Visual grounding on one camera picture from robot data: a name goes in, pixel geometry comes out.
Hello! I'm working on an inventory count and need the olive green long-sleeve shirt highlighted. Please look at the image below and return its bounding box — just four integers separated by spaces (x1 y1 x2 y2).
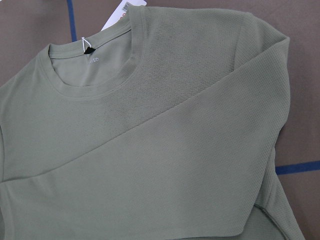
0 6 304 240

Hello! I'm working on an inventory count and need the white price tag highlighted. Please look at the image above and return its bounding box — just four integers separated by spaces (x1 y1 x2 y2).
101 0 147 31

